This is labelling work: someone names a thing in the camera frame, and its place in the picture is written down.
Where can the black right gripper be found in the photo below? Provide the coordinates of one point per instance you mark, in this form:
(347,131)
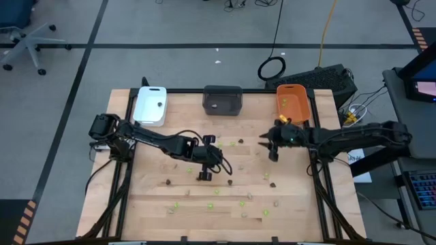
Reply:
(289,136)

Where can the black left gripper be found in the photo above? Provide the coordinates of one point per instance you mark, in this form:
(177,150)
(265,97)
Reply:
(207,154)

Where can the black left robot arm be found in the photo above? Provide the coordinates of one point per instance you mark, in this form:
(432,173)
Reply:
(153,139)

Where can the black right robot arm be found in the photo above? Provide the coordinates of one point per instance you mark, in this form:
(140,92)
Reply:
(357,136)

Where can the orange plastic bin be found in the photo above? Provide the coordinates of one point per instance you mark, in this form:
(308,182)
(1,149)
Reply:
(299,109)

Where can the dark grey translucent bin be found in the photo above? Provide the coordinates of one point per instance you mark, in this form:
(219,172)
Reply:
(230,102)

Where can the white plastic bin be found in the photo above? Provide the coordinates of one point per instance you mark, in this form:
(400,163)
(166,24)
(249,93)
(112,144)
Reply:
(151,115)

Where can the black computer tower case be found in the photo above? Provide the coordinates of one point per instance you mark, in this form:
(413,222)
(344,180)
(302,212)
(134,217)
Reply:
(320,80)

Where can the yellow power plug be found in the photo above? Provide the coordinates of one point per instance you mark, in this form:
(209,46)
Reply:
(351,117)

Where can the black table clamp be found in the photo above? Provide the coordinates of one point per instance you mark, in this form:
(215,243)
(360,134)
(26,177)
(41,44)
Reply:
(274,239)
(184,239)

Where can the white paper sheet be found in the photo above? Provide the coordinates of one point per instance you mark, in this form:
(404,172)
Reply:
(362,177)

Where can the black monitor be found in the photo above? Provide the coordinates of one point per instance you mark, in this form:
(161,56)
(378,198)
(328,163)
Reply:
(410,90)

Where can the grey desk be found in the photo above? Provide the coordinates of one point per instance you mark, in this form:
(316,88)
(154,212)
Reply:
(422,143)

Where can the backlit keyboard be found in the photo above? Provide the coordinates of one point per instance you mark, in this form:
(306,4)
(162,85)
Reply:
(424,188)

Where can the black stand base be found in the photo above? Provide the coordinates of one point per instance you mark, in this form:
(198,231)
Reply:
(400,1)

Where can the grey office chair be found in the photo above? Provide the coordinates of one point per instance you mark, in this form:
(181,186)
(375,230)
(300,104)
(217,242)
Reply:
(29,42)

